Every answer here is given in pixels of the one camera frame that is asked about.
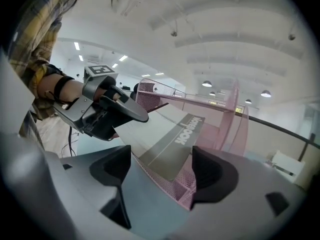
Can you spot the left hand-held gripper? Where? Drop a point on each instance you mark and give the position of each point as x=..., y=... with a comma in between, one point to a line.
x=75, y=111

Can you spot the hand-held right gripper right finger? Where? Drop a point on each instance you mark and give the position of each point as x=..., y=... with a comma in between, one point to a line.
x=225, y=184

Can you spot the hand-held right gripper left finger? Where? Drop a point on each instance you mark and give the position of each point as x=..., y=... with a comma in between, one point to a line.
x=82, y=184

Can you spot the pink mesh file tray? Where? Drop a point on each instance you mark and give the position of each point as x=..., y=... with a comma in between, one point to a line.
x=155, y=96

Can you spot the grey notebook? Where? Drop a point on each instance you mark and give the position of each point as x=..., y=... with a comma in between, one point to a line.
x=162, y=134

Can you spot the person's left forearm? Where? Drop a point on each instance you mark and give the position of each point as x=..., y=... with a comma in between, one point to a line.
x=77, y=90

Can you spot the person's left hand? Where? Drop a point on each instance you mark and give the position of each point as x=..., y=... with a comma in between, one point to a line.
x=102, y=89

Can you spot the black handrail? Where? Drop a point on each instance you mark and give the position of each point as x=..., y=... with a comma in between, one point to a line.
x=275, y=126

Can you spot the row of ceiling strip lights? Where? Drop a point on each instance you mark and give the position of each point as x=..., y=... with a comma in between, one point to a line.
x=77, y=46

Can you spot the grey ceiling dome fixture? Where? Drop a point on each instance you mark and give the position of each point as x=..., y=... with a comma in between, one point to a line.
x=174, y=34
x=291, y=37

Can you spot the person's yellow plaid shirt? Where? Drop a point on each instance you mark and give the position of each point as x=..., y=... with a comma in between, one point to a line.
x=37, y=34

